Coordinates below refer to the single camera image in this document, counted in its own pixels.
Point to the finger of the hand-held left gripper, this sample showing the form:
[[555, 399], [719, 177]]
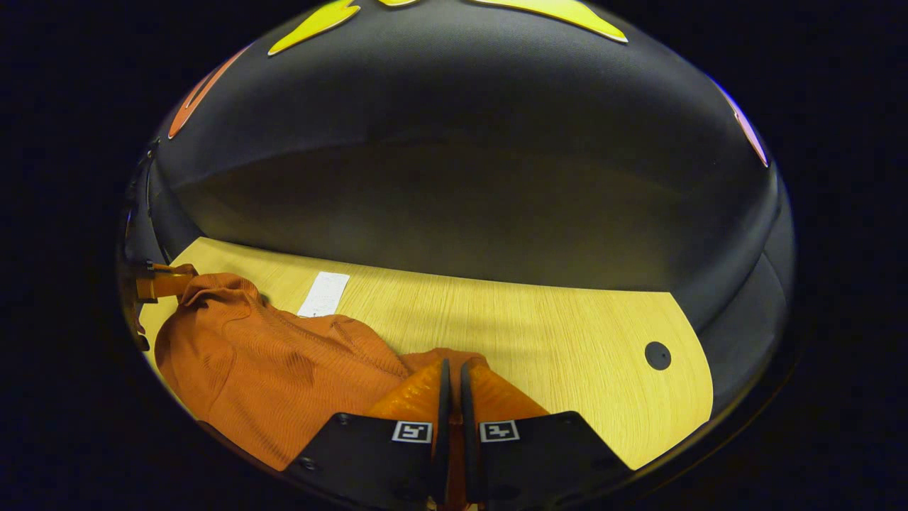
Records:
[[159, 284]]

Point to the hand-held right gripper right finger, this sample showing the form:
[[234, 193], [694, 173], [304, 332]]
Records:
[[539, 454]]

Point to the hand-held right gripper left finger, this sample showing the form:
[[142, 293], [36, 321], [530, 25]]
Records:
[[369, 454]]

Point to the rust orange knit garment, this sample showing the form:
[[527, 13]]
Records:
[[284, 369]]

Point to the white paper garment tag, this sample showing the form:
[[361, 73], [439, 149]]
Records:
[[323, 294]]

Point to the black backdrop cloth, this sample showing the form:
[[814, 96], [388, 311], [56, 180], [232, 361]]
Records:
[[461, 142]]

